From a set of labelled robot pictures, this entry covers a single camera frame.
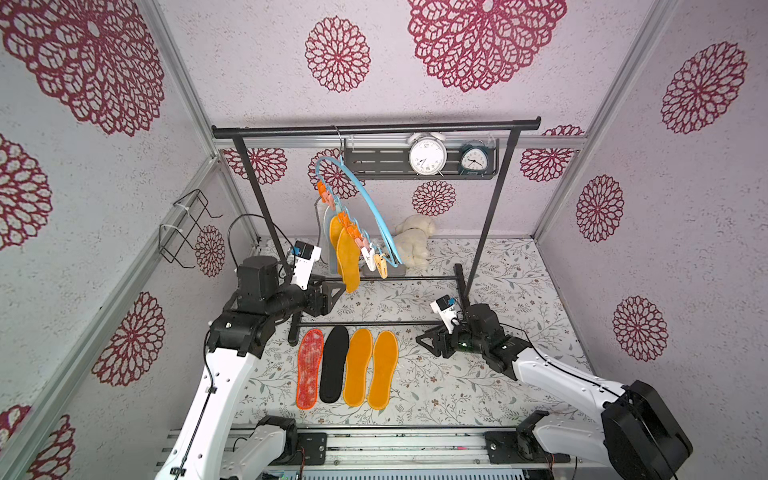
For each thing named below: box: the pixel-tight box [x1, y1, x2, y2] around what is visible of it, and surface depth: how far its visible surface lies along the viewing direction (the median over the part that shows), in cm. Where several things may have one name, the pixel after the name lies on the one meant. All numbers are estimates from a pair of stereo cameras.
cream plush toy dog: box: [394, 214, 436, 271], surface depth 112 cm
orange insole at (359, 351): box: [344, 328, 373, 407], surface depth 89 cm
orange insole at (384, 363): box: [368, 330, 399, 411], surface depth 89 cm
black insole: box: [319, 325, 350, 404], surface depth 89 cm
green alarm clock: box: [458, 139, 490, 177], surface depth 92 cm
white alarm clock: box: [407, 132, 448, 178], surface depth 90 cm
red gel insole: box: [296, 328, 325, 411], surface depth 89 cm
